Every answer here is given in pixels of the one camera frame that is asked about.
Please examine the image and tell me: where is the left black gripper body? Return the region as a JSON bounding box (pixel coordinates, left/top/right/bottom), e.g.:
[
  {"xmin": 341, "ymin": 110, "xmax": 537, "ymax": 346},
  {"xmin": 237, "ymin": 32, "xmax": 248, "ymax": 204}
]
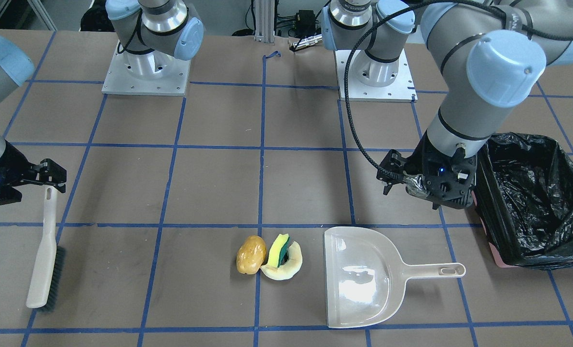
[{"xmin": 404, "ymin": 134, "xmax": 478, "ymax": 210}]

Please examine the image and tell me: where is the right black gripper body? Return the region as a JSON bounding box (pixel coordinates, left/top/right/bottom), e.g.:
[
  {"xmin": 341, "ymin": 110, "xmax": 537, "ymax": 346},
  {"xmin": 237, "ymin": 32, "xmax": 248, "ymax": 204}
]
[{"xmin": 0, "ymin": 141, "xmax": 31, "ymax": 206}]

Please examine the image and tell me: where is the beige hand brush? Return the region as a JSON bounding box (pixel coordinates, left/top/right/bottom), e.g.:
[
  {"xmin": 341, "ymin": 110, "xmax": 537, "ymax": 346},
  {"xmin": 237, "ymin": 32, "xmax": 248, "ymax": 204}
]
[{"xmin": 26, "ymin": 186, "xmax": 66, "ymax": 312}]

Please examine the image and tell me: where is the beige plastic dustpan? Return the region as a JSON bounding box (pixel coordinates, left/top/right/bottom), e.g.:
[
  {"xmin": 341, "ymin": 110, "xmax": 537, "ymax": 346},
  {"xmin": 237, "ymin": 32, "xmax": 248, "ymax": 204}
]
[{"xmin": 323, "ymin": 226, "xmax": 466, "ymax": 329}]

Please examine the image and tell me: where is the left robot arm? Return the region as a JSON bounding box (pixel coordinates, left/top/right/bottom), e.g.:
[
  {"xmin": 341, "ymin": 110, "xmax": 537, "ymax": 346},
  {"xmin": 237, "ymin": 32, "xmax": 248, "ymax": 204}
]
[{"xmin": 320, "ymin": 0, "xmax": 573, "ymax": 209}]

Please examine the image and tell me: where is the black trash bag bin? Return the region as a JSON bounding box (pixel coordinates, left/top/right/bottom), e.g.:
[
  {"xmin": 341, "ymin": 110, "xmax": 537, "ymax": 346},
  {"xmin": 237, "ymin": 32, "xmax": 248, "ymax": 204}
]
[{"xmin": 474, "ymin": 133, "xmax": 573, "ymax": 270}]

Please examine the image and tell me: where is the yellow green sponge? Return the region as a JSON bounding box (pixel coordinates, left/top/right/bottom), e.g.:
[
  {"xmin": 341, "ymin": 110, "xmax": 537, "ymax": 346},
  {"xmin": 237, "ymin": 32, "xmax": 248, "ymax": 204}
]
[{"xmin": 267, "ymin": 234, "xmax": 290, "ymax": 268}]

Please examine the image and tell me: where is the brown potato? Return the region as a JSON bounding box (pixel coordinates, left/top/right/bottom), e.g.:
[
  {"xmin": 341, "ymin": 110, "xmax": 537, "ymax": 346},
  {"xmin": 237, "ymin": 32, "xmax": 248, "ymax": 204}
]
[{"xmin": 236, "ymin": 235, "xmax": 267, "ymax": 275}]

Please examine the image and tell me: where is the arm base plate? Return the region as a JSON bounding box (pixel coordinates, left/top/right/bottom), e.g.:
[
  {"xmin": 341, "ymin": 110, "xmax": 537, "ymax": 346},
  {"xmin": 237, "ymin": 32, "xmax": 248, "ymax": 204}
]
[
  {"xmin": 348, "ymin": 50, "xmax": 418, "ymax": 103},
  {"xmin": 102, "ymin": 49, "xmax": 191, "ymax": 96}
]

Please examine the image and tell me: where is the aluminium frame post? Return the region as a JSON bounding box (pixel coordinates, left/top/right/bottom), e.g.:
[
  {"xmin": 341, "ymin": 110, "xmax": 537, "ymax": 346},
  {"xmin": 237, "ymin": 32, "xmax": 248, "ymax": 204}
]
[{"xmin": 253, "ymin": 0, "xmax": 276, "ymax": 45}]

